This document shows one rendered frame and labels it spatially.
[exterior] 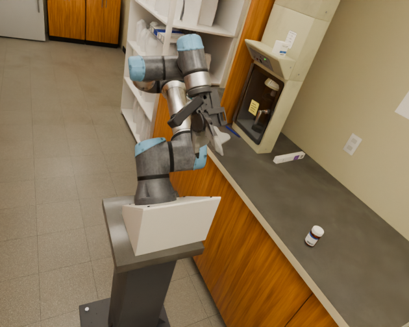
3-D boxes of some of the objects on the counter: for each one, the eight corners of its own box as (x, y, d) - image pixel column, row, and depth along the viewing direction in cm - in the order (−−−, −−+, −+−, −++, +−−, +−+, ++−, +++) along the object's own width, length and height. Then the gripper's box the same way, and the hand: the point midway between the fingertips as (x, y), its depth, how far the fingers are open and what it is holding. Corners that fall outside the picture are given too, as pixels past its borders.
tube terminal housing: (259, 126, 208) (305, 12, 165) (287, 151, 186) (348, 26, 143) (231, 126, 196) (273, 2, 153) (257, 154, 174) (315, 18, 131)
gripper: (232, 78, 77) (246, 150, 78) (198, 96, 94) (211, 154, 96) (204, 82, 73) (220, 157, 74) (175, 99, 90) (188, 160, 92)
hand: (207, 158), depth 84 cm, fingers open, 14 cm apart
